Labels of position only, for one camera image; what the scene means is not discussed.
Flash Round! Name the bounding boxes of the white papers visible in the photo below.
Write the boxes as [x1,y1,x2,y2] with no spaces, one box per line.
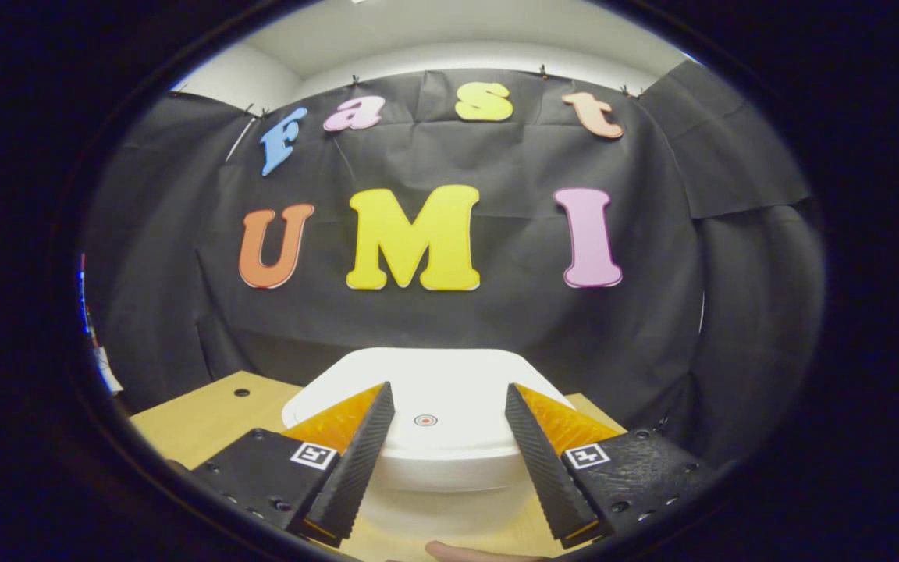
[94,346,124,394]

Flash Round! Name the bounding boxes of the black backdrop cloth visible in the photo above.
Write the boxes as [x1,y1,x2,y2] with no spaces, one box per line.
[79,61,826,461]

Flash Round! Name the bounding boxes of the white desktop garbage bin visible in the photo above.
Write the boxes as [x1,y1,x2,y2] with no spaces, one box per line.
[281,347,576,539]

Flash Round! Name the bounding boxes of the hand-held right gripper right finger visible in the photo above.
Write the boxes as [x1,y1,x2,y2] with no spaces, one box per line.
[504,382,720,548]

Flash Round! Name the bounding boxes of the wooden desktop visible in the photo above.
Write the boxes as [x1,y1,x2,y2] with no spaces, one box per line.
[130,371,630,562]

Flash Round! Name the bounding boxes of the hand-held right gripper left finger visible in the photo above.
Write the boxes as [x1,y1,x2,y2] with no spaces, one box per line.
[188,381,396,548]

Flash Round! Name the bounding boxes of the computer monitor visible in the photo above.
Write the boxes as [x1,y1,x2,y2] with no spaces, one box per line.
[78,252,96,346]

